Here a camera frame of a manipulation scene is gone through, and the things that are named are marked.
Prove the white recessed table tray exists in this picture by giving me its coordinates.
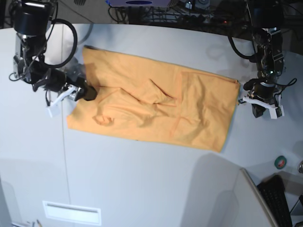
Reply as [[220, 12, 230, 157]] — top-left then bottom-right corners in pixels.
[[42, 201, 102, 226]]

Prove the white partition panel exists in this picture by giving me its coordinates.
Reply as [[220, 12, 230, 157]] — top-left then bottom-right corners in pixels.
[[234, 168, 278, 227]]

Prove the black keyboard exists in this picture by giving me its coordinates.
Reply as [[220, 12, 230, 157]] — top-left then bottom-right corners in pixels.
[[257, 175, 293, 227]]

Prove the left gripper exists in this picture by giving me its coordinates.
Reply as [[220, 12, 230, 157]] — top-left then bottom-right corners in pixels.
[[243, 79, 276, 118]]

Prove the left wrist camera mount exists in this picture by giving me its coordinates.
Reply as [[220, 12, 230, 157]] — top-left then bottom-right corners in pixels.
[[238, 93, 285, 119]]

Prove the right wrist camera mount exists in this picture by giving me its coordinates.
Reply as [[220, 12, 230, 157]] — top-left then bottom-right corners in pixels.
[[45, 83, 82, 118]]

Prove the orange t-shirt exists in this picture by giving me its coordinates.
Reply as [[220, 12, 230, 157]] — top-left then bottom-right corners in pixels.
[[67, 46, 240, 152]]

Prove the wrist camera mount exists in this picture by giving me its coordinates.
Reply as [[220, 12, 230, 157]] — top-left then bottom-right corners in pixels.
[[238, 93, 285, 119], [45, 83, 82, 118]]

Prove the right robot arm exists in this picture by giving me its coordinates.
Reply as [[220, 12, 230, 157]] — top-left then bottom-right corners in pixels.
[[11, 0, 97, 101]]

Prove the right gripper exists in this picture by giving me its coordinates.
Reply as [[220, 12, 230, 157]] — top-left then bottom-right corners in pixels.
[[33, 70, 98, 101]]

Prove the metal knob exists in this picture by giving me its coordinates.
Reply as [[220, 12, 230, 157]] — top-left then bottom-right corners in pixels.
[[298, 161, 303, 174]]

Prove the green tape roll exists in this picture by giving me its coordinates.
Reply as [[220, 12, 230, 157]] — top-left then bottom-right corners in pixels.
[[274, 156, 287, 169]]

